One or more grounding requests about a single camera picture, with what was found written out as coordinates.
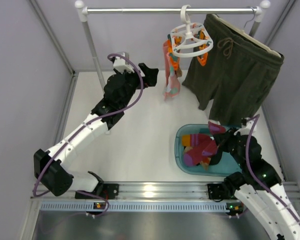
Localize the black sock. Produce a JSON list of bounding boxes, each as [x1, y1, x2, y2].
[[208, 148, 223, 166]]

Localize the pink patterned sock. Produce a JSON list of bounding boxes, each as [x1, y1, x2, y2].
[[208, 121, 227, 135], [162, 40, 181, 101]]

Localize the brown argyle sock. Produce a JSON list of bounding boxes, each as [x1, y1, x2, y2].
[[175, 66, 183, 78], [183, 147, 210, 170]]

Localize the maroon purple sock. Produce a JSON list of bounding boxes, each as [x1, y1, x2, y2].
[[181, 133, 215, 150], [183, 139, 218, 167]]

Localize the white clip sock hanger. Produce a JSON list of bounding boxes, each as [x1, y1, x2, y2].
[[167, 4, 214, 70]]

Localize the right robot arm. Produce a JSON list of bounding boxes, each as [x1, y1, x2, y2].
[[208, 128, 300, 240]]

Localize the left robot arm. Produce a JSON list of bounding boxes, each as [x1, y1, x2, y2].
[[33, 63, 159, 197]]

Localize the teal plastic basin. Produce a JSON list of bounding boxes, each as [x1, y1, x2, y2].
[[174, 124, 241, 177]]

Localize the olive green shorts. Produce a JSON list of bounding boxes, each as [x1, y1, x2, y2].
[[182, 14, 284, 126]]

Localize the white clothes rack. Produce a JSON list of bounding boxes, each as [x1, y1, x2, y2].
[[74, 0, 271, 137]]

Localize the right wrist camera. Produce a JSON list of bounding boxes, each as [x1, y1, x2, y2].
[[234, 117, 258, 136]]

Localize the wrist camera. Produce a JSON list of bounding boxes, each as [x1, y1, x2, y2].
[[111, 56, 135, 74], [234, 117, 258, 136]]

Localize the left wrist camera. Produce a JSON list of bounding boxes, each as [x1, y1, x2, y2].
[[111, 56, 135, 74]]

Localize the wire clothes hanger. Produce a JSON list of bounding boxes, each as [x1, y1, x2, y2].
[[241, 7, 258, 34]]

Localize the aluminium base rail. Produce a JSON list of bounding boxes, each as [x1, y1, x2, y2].
[[30, 182, 246, 215]]

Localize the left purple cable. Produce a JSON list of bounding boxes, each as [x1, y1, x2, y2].
[[32, 53, 145, 218]]

